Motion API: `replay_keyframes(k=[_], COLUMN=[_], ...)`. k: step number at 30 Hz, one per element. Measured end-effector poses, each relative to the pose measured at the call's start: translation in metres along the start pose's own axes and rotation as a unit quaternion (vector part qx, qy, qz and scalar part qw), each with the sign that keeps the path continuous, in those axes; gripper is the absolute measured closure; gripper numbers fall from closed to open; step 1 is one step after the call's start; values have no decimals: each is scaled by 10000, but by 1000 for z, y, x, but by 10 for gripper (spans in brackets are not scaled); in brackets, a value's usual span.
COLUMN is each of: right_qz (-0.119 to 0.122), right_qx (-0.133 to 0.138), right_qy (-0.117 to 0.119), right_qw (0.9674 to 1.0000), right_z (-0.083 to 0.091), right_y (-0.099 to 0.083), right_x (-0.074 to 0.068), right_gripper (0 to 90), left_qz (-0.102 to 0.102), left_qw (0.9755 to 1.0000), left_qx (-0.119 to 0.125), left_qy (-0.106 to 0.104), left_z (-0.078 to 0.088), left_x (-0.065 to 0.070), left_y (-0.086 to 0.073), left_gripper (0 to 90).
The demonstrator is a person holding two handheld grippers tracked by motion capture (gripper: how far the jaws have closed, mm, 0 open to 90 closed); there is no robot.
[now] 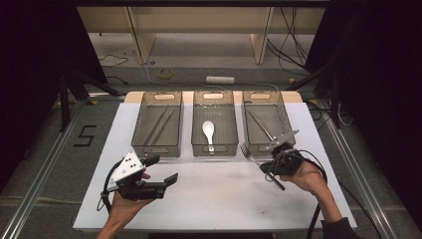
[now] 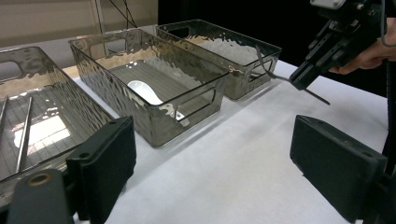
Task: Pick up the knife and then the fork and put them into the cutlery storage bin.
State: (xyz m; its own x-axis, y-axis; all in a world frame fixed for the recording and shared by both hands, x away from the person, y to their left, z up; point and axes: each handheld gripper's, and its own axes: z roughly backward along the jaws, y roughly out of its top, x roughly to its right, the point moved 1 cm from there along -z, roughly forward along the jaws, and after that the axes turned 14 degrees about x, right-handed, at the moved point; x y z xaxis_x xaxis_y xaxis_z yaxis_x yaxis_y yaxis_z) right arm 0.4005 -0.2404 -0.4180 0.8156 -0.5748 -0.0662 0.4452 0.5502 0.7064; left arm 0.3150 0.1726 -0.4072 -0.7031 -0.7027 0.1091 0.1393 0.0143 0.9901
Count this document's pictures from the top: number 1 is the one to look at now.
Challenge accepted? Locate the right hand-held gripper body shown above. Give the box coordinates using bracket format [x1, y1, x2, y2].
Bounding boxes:
[266, 128, 306, 177]

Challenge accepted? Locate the grey transparent plastic bin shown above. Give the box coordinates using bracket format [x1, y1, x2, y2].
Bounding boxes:
[242, 90, 297, 157]
[190, 90, 240, 157]
[130, 91, 184, 158]

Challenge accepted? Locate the person's right hand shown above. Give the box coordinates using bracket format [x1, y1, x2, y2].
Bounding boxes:
[280, 161, 327, 197]

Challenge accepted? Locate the stainless steel table knife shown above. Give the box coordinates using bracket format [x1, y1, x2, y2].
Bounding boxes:
[247, 109, 278, 142]

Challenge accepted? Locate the aluminium floor rail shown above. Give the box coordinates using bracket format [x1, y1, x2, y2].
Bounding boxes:
[0, 99, 88, 239]
[317, 99, 399, 239]

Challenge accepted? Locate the dark curtain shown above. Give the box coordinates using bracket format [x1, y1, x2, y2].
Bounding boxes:
[0, 0, 108, 193]
[305, 0, 422, 230]

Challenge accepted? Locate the yellow tape roll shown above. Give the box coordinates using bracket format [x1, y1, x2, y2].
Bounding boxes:
[157, 68, 174, 80]

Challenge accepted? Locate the right hand-held gripper black cable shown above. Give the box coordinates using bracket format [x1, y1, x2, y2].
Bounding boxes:
[265, 148, 329, 239]

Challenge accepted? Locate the left hand-held gripper black cable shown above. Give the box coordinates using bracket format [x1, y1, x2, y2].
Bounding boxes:
[97, 160, 123, 213]

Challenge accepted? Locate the bundle of black hanging cables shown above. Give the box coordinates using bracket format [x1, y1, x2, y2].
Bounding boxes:
[267, 6, 312, 76]

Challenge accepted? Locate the white plastic spoon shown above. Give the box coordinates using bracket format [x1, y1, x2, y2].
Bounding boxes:
[201, 119, 216, 155]

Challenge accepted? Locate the beige wooden desk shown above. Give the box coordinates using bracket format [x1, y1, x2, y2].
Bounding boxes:
[78, 6, 326, 66]

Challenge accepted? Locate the long black floor cable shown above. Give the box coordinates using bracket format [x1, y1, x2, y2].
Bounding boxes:
[336, 178, 382, 239]

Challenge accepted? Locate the person's left hand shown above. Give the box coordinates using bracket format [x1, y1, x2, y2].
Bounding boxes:
[109, 169, 153, 220]

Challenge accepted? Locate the thin black looped floor cable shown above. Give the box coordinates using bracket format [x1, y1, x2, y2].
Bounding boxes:
[99, 53, 129, 69]

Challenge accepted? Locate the short black floor cable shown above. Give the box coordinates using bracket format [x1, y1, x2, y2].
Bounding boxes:
[105, 75, 129, 86]

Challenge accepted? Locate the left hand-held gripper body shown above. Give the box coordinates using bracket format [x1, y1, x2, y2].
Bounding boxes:
[108, 151, 167, 201]

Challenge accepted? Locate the hand-held gripper black cable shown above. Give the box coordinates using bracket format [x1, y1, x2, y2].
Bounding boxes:
[97, 160, 123, 213]
[265, 148, 329, 239]

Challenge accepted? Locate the white power strip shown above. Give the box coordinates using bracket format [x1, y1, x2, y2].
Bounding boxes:
[205, 76, 236, 85]

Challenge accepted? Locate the tangle of floor cables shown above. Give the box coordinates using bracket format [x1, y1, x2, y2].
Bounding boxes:
[305, 98, 354, 128]

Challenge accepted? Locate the black metal stand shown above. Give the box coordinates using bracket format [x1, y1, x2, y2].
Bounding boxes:
[287, 63, 342, 129]
[58, 66, 120, 132]

